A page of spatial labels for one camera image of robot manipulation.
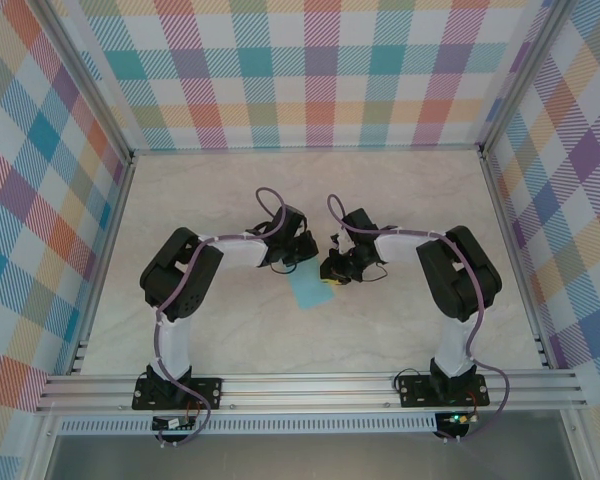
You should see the light blue paper sheet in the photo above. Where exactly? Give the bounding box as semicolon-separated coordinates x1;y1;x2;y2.
288;257;337;310

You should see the grey metal panel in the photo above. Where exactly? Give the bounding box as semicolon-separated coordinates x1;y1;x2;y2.
44;432;581;480

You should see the small lit controller board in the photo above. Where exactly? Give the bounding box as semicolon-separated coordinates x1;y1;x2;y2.
437;410;479;426

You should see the small black controller board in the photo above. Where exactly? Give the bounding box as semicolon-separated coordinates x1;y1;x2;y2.
152;417;199;432

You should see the thin black right camera cable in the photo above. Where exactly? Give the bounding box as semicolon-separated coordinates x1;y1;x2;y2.
357;259;387;282

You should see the aluminium frame crossbar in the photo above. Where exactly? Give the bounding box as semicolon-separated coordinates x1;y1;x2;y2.
129;143;484;156

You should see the aluminium mounting rail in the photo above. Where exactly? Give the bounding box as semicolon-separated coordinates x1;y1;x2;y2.
34;368;589;415

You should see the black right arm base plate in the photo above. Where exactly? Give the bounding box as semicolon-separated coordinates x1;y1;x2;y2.
397;375;490;409

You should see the perforated metal cable duct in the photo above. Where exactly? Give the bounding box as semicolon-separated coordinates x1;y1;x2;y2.
54;417;439;435

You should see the aluminium table side rail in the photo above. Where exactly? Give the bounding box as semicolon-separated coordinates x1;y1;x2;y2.
479;149;564;371
69;154;137;376

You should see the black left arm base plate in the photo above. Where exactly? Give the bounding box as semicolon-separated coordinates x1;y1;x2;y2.
131;377;225;412

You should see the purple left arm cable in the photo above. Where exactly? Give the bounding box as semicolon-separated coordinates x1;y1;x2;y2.
152;187;289;449

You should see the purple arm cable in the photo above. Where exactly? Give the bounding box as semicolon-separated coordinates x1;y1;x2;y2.
152;187;289;449
326;193;511;446

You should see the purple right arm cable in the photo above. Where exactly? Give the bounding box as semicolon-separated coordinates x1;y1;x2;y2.
326;193;511;446

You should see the aluminium frame post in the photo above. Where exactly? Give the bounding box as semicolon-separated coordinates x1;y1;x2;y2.
37;0;136;164
477;0;569;161

